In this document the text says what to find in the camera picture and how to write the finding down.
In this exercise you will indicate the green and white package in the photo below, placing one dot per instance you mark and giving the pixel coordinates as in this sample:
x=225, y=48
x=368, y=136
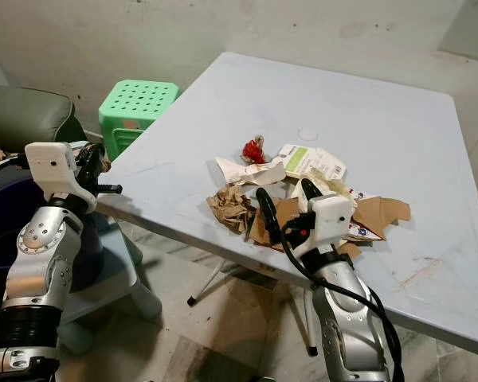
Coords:
x=307, y=157

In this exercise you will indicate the light blue plastic table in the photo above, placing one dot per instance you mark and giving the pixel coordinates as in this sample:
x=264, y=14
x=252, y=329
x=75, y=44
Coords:
x=374, y=111

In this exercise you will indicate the yellowish clear plastic wrap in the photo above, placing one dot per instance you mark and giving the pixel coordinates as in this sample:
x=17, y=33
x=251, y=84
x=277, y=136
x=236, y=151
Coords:
x=334, y=185

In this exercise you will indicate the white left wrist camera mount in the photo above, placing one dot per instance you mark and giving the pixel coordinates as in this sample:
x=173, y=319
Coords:
x=49, y=165

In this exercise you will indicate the dark green sofa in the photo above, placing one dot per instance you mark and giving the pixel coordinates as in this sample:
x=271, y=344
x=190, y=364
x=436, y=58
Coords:
x=24, y=115

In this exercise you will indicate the brown torn cardboard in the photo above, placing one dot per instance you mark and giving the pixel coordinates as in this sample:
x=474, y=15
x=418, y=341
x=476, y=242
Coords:
x=386, y=211

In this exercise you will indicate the white crumpled paper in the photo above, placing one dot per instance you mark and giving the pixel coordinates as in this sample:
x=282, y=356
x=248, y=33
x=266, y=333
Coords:
x=243, y=170

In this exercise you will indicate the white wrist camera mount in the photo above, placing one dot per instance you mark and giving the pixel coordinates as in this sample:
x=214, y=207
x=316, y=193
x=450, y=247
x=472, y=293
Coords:
x=49, y=165
x=331, y=216

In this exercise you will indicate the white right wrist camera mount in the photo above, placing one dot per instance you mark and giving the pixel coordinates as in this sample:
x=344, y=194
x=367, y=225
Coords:
x=331, y=216

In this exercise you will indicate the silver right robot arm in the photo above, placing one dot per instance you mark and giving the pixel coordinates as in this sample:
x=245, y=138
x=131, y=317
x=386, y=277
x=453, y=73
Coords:
x=346, y=318

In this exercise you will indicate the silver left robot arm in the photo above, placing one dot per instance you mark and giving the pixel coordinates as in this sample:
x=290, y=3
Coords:
x=36, y=263

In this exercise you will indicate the red crumpled wrapper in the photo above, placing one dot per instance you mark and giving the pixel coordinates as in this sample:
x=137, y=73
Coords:
x=253, y=150

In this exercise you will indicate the brown crumpled paper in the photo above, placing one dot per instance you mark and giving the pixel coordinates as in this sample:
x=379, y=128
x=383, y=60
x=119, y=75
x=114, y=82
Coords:
x=229, y=207

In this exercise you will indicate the purple rubbish bin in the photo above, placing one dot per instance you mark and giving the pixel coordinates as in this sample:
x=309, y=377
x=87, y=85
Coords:
x=2, y=227

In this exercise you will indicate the green plastic stool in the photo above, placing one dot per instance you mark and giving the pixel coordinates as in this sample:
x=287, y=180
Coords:
x=139, y=99

